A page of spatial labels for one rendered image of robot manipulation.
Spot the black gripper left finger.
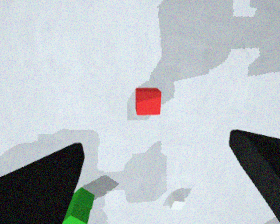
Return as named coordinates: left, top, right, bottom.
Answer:
left=0, top=142, right=85, bottom=224

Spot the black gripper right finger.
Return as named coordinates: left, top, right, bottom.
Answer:
left=229, top=129, right=280, bottom=222

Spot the green block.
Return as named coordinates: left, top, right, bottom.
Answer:
left=70, top=188, right=95, bottom=208
left=62, top=199, right=91, bottom=224

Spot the red block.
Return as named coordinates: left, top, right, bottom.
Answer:
left=136, top=87, right=161, bottom=114

